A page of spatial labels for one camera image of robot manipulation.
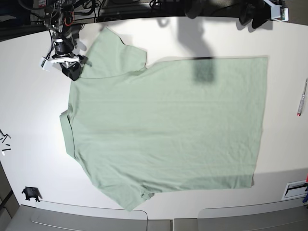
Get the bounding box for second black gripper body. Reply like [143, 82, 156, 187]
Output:
[252, 2, 271, 22]

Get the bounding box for black clamp bracket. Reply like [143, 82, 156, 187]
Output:
[22, 187, 42, 202]

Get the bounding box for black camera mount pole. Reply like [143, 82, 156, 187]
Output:
[184, 0, 205, 19]

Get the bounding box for light green T-shirt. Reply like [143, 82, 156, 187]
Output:
[60, 28, 268, 211]

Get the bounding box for red blue tool handles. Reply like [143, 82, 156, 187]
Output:
[302, 177, 308, 204]

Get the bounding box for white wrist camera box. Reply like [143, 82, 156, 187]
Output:
[263, 0, 289, 22]
[39, 57, 53, 71]

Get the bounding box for black gripper body white bracket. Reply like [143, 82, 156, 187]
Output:
[49, 36, 86, 66]

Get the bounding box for robot arm with red cable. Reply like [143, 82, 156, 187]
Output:
[44, 0, 77, 45]

